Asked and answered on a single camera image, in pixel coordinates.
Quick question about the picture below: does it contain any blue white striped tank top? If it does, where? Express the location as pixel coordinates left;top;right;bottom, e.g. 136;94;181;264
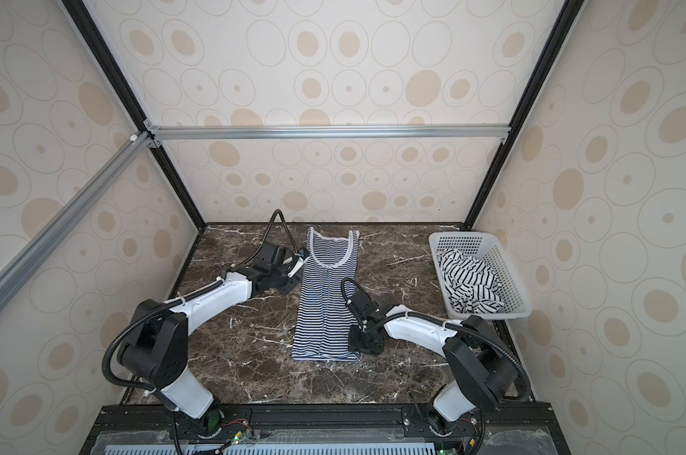
292;227;359;362

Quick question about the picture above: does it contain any black white striped tank top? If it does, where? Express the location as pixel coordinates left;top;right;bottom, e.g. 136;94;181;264
438;249;505;315

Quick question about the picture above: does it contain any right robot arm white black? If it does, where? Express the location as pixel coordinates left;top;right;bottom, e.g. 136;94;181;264
341;279;532;437

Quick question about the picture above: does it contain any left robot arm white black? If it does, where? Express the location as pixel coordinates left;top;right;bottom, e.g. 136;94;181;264
101;242;310;433

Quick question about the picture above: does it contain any white plastic laundry basket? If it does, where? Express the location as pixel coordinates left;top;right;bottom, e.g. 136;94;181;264
428;231;532;320

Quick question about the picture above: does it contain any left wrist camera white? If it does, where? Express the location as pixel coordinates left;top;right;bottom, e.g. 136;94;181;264
282;248;310;278

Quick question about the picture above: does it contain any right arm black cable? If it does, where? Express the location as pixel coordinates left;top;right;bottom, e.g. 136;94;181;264
339;277;533;402

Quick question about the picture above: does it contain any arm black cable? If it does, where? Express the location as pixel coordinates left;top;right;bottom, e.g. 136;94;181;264
339;277;533;402
101;209;299;394

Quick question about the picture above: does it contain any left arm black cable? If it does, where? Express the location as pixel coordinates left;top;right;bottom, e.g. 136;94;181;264
101;209;299;394

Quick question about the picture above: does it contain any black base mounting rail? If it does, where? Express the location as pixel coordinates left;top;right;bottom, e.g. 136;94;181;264
81;403;570;454

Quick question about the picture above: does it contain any horizontal aluminium back rail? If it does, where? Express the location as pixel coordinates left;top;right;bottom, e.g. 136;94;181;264
151;124;510;140

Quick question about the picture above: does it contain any left black corner post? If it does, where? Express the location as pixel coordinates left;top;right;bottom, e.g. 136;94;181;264
60;0;206;231

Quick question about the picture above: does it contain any black corner post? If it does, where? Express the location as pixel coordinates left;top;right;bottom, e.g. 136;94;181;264
462;0;585;231
60;0;206;231

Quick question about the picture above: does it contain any diagonal aluminium left rail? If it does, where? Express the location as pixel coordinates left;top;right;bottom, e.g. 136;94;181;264
0;132;151;313

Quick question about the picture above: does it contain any right black corner post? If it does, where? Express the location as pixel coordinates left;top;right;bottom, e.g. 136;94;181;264
462;0;585;231

